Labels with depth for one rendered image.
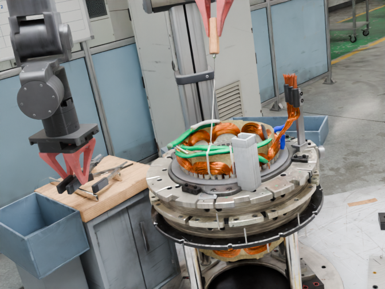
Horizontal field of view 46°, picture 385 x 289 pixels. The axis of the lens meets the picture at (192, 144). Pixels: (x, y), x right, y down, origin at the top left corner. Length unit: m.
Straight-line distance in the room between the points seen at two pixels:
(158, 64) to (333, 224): 2.19
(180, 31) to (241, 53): 2.23
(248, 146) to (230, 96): 2.70
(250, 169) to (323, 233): 0.52
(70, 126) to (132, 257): 0.34
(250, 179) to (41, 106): 0.33
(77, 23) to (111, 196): 2.36
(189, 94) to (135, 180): 0.42
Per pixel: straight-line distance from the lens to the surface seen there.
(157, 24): 3.09
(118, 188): 0.90
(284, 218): 0.78
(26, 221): 1.01
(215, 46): 0.78
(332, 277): 1.02
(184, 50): 1.26
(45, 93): 0.67
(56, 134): 0.76
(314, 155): 0.84
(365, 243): 1.16
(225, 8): 0.81
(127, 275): 0.98
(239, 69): 3.45
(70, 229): 0.86
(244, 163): 0.71
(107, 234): 0.92
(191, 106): 1.28
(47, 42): 0.73
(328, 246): 1.15
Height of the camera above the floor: 1.43
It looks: 20 degrees down
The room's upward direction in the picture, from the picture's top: 10 degrees counter-clockwise
